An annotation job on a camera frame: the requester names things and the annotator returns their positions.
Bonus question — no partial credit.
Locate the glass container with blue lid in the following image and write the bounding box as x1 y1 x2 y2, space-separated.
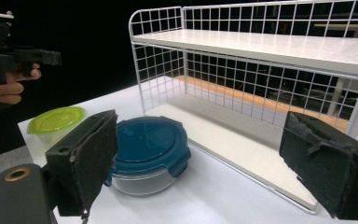
104 116 192 197

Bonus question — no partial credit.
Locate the white wire shelf rack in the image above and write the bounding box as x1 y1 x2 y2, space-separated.
128 0 358 216

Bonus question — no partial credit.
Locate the white table sheet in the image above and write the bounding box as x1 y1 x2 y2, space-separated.
18 76 358 224

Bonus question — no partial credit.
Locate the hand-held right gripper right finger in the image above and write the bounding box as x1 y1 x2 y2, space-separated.
279 111 358 220

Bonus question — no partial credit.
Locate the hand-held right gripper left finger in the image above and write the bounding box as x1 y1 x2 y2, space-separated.
45 109 119 218

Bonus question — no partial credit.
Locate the round container with green lid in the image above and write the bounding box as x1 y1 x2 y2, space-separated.
26 105 87 145

